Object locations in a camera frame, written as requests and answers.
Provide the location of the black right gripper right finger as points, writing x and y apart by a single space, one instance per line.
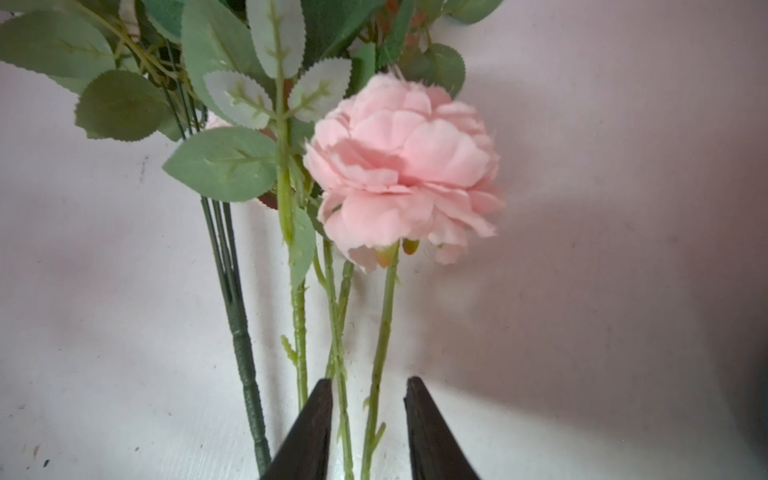
433 450

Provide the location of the pink peony flower stem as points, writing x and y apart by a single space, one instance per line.
369 166

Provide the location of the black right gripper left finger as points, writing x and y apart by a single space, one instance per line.
304 455

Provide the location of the dusty blue hydrangea stem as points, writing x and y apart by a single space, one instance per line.
175 67

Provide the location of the peach rose spray stem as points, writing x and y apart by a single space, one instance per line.
405 47

